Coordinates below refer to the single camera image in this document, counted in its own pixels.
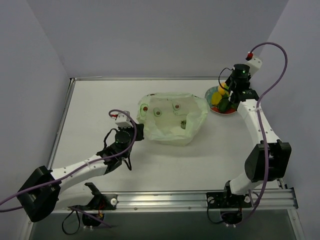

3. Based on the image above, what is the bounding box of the dark green fake avocado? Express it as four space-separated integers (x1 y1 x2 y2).
217 98 231 113

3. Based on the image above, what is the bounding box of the yellow fake fruit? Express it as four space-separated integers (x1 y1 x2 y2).
211 92 223 106

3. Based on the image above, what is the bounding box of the light green plastic bag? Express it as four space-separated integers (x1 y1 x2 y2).
136 92 210 146

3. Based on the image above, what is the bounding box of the orange fake fruit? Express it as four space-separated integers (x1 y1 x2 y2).
217 86 227 95

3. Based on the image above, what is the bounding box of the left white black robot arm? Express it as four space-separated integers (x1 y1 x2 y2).
17 123 144 223

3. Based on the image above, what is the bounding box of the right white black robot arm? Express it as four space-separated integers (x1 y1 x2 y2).
224 63 292 198

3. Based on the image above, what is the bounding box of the small green fake fruit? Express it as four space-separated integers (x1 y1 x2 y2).
180 120 187 130

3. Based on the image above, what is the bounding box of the red teal floral plate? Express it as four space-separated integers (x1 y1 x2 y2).
204 85 236 115

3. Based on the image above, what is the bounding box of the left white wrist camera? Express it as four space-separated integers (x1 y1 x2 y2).
115 110 133 129

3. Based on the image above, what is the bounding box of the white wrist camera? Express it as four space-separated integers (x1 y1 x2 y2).
245 52 263 77
115 110 133 129

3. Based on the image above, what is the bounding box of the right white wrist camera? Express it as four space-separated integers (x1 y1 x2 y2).
245 52 263 77

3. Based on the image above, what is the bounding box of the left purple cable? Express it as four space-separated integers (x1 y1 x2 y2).
0 109 138 229

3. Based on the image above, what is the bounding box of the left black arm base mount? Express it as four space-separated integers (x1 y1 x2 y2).
71 182 118 211

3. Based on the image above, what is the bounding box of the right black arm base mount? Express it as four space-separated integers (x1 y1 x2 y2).
206 191 252 209

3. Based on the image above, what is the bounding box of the aluminium front rail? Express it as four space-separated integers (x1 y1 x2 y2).
27 188 300 215

